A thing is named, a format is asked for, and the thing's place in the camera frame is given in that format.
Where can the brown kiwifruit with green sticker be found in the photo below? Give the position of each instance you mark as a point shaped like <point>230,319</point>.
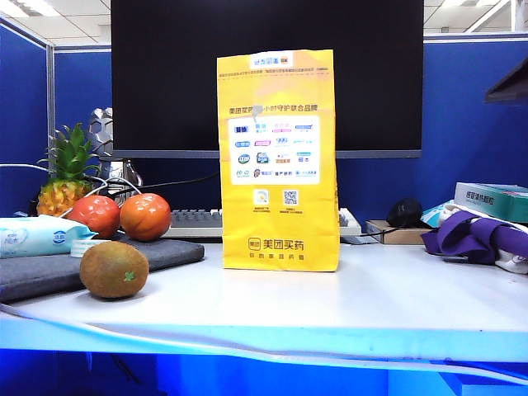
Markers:
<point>109,268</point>

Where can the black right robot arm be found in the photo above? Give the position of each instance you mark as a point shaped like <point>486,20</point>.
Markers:
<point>513,88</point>

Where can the yellow printed paper bag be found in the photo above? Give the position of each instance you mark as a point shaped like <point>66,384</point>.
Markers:
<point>280,231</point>

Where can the grey and white keyboard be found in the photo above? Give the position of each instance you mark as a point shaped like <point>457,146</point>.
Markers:
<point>194,220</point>

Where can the grey felt laptop sleeve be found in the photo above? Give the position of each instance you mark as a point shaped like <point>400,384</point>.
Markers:
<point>173,251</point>

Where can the orange-red tomato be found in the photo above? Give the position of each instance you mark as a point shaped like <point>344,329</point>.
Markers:
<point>145,216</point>
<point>97,214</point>

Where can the small brown cardboard box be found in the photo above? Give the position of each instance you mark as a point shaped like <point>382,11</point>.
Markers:
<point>396,235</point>

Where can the black computer mouse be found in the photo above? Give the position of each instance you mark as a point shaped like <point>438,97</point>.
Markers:
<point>405,212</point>

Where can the large black computer monitor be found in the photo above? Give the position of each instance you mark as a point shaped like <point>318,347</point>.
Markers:
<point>165,82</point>

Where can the light blue tissue package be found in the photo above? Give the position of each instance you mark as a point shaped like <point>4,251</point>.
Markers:
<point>433,214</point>

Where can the silver faceted figurine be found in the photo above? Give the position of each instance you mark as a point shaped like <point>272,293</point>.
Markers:
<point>102,128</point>

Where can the clear adhesive tape roll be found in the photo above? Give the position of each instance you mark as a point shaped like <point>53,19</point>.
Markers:
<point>80,247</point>

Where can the purple cloth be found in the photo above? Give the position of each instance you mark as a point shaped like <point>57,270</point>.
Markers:
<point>458,235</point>

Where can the small pineapple with green crown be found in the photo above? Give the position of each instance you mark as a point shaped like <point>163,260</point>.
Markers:
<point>68,165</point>

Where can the teal and white medicine box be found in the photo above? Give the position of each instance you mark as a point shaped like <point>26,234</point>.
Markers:
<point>491,200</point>

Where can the light blue wet wipes pack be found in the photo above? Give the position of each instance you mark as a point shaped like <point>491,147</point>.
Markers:
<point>33,237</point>

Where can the grey partition post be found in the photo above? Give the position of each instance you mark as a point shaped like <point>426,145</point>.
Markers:
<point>50,103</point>

